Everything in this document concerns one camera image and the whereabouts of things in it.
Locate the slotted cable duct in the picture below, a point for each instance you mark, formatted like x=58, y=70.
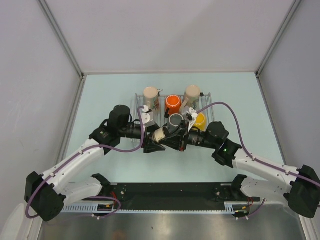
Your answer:
x=109, y=207

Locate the beige mug coral print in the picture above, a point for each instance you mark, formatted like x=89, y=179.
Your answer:
x=151, y=98

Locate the stainless steel cup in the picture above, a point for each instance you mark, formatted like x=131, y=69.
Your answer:
x=161, y=134

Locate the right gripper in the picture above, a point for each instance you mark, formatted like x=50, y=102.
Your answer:
x=175, y=141

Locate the yellow mug black handle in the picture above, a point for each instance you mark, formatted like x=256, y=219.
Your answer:
x=201, y=122

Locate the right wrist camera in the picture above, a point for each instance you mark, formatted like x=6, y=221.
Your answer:
x=190, y=115

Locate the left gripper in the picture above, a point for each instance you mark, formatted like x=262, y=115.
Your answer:
x=150, y=145

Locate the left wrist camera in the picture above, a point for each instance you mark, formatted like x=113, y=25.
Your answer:
x=146, y=116

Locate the dark green mug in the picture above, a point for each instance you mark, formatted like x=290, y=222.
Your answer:
x=174, y=119

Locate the orange mug black handle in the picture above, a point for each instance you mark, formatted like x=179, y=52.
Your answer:
x=172, y=105

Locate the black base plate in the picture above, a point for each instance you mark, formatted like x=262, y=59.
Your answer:
x=175, y=196

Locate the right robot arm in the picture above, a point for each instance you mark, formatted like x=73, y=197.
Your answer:
x=298, y=188

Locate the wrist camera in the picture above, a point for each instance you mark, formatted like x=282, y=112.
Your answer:
x=146, y=116
x=190, y=115

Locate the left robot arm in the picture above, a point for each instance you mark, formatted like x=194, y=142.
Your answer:
x=46, y=194

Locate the beige mug blue print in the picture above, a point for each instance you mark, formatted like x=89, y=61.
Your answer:
x=191, y=97

